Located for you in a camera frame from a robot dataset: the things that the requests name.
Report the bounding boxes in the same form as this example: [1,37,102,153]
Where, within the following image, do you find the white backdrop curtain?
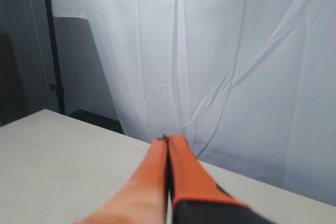
[52,0,335,205]

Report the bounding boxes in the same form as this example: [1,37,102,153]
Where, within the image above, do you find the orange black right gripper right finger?
[168,135,270,224]

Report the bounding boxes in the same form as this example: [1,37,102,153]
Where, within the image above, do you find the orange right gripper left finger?
[81,138,168,223]

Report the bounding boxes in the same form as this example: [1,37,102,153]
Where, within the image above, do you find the black vertical stand pole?
[45,0,66,115]

